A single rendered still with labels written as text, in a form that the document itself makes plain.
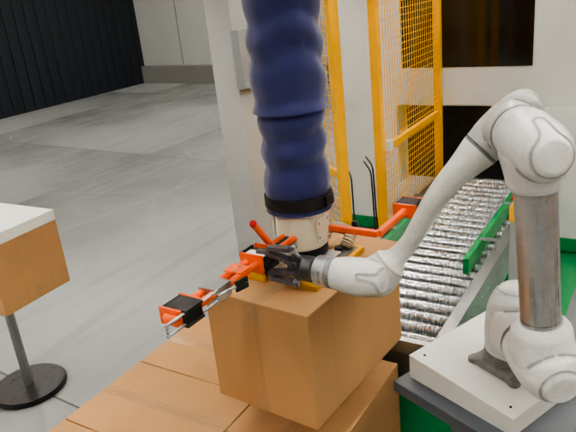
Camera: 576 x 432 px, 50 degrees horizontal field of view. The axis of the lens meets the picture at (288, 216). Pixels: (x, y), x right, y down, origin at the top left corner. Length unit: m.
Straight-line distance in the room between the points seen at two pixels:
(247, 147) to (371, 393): 1.60
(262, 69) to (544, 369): 1.11
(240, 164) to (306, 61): 1.67
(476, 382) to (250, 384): 0.71
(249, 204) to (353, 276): 1.90
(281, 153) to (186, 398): 1.05
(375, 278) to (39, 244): 2.05
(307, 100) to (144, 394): 1.32
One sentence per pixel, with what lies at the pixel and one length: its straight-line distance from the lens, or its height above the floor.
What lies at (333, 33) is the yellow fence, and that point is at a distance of 3.10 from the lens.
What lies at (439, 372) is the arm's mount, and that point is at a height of 0.83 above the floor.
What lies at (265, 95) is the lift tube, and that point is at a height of 1.66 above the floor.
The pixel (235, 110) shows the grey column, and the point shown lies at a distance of 3.38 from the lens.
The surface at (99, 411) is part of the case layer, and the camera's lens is 2.53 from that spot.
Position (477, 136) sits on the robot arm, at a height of 1.57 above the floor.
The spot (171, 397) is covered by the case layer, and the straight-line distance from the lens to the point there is 2.50.
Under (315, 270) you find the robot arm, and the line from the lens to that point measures 1.73.
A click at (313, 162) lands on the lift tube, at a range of 1.92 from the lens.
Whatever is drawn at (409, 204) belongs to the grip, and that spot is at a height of 1.22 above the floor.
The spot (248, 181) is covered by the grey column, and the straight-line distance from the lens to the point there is 3.46.
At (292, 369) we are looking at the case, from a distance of 1.95.
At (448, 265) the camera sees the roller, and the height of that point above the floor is 0.54.
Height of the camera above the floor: 1.97
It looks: 21 degrees down
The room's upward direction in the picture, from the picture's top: 6 degrees counter-clockwise
